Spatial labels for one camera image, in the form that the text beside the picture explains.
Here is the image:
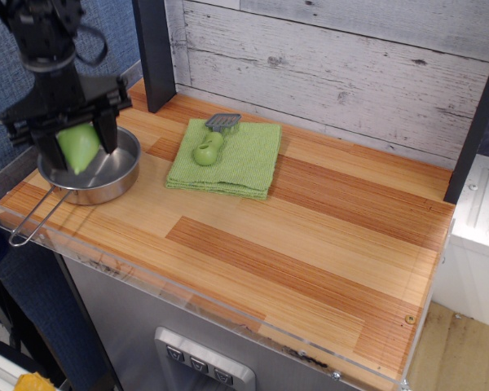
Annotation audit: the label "green folded cloth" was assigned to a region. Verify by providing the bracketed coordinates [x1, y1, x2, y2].
[165, 119, 282, 200]

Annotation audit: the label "dark frame post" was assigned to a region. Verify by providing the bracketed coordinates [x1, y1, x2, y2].
[443, 77, 489, 204]
[132, 0, 176, 113]

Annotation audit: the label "clear acrylic table guard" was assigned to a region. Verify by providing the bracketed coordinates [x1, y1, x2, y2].
[0, 60, 457, 391]

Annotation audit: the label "stainless steel pan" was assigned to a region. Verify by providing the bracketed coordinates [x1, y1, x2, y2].
[8, 127, 142, 247]

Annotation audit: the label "dark right frame post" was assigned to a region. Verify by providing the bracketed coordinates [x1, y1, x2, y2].
[443, 77, 489, 204]

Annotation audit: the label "green plastic toy pear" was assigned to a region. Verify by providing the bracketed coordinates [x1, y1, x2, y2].
[57, 124, 100, 175]

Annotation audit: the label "silver button control panel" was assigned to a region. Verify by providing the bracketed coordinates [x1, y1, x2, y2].
[154, 327, 256, 390]

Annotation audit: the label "white aluminium side block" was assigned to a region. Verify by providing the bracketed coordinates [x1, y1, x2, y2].
[432, 155, 489, 325]

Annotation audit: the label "stainless steel cabinet front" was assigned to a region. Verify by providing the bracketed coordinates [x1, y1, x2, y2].
[60, 254, 404, 391]

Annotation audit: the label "green handled grey toy spatula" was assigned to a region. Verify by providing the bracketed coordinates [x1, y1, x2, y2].
[192, 113, 241, 166]

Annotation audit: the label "dark left frame post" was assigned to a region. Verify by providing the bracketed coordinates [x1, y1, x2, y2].
[132, 0, 176, 113]

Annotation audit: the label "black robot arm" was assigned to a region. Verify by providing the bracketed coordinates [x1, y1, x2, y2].
[0, 1, 131, 174]

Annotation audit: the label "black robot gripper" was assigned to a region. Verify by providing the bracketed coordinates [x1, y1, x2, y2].
[0, 67, 131, 170]

